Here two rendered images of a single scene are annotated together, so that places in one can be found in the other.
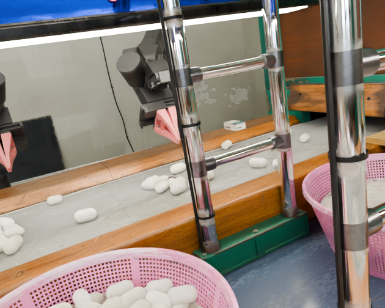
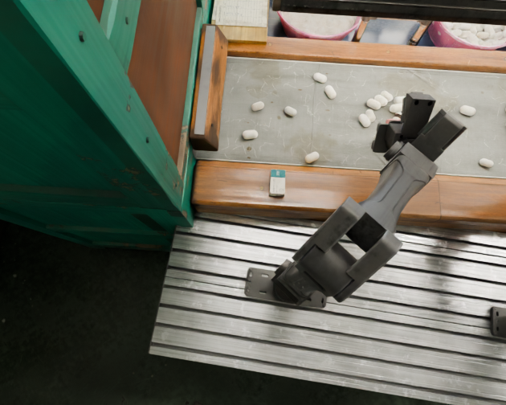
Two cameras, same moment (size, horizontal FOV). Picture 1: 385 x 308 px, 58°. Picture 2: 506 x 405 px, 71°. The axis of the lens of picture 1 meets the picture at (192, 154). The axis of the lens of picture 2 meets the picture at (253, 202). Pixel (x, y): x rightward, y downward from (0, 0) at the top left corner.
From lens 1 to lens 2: 1.38 m
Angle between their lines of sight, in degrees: 88
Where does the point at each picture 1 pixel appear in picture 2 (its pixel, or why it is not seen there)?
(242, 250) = not seen: hidden behind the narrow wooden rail
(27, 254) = (501, 98)
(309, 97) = (215, 112)
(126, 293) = (459, 30)
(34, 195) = (504, 182)
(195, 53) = not seen: outside the picture
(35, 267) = (499, 58)
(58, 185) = (484, 182)
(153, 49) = (409, 149)
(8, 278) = not seen: outside the picture
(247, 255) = not seen: hidden behind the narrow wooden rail
